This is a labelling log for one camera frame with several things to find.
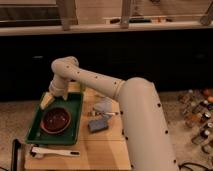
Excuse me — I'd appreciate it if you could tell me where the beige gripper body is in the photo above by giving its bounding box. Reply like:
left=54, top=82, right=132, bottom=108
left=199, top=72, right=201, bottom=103
left=49, top=81, right=68, bottom=100

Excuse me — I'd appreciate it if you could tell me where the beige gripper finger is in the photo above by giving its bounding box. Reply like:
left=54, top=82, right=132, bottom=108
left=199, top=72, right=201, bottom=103
left=40, top=93, right=55, bottom=110

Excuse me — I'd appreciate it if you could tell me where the dark red bowl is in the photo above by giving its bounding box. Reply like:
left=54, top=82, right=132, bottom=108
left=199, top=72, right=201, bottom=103
left=40, top=107, right=71, bottom=134

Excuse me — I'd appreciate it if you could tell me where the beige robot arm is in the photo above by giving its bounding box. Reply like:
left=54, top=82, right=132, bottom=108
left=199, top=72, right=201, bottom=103
left=49, top=56, right=179, bottom=171

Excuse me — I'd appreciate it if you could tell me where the green plastic tray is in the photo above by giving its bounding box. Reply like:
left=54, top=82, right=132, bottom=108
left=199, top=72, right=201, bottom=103
left=25, top=92, right=83, bottom=145

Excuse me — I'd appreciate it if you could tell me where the blue sponge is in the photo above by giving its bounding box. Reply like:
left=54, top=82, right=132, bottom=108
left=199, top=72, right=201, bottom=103
left=88, top=119, right=108, bottom=133

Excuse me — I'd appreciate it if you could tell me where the clear plastic bag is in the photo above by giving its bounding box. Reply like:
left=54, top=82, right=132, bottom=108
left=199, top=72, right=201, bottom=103
left=93, top=100, right=112, bottom=112

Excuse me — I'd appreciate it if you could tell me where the wooden railing shelf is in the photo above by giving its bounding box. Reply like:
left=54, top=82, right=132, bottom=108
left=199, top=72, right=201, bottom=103
left=0, top=0, right=213, bottom=36

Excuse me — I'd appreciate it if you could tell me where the white handled brush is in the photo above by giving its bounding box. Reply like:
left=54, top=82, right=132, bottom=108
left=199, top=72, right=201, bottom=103
left=31, top=147, right=80, bottom=157

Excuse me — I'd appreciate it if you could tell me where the black cable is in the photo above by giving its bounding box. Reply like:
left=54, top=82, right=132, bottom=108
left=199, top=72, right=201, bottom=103
left=178, top=162, right=213, bottom=171

